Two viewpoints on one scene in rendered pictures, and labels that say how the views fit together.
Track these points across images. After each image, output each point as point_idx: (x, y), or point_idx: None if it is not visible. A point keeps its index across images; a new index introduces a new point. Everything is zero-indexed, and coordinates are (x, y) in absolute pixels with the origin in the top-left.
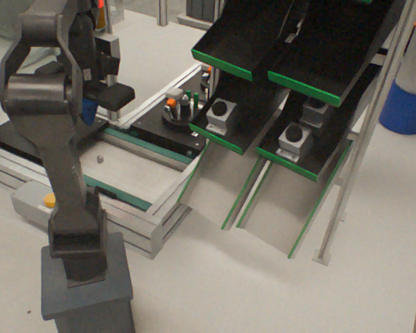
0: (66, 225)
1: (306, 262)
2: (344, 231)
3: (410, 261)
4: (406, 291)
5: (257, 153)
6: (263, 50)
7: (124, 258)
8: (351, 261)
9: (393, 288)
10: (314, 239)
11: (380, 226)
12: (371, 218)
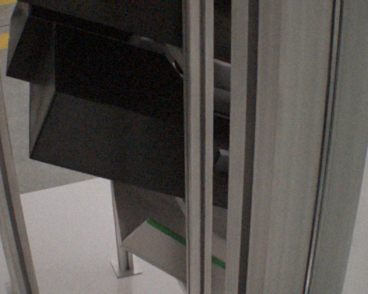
0: None
1: (153, 274)
2: (47, 270)
3: (34, 202)
4: (88, 189)
5: (178, 220)
6: (221, 8)
7: None
8: (97, 243)
9: (97, 199)
10: (101, 288)
11: None
12: None
